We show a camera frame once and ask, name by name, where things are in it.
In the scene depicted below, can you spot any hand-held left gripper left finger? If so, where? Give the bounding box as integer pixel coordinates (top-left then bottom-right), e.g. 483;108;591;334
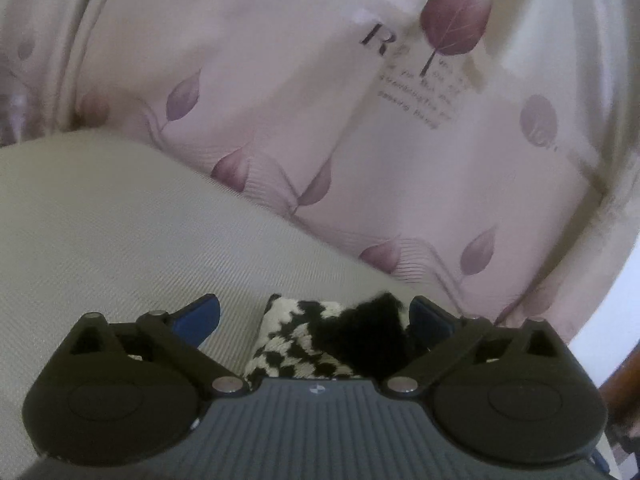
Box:
50;293;247;399

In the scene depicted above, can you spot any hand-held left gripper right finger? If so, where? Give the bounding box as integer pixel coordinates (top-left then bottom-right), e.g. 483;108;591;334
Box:
382;295;582;401

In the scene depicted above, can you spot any black and white striped sweater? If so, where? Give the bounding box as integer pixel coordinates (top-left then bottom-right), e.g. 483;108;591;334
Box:
242;292;417;380

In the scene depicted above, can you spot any pink leaf print curtain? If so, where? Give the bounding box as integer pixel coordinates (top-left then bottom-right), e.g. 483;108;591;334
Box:
0;0;640;333

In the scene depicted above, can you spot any brown wooden door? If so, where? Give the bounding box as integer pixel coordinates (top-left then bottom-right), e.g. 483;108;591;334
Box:
597;352;640;463

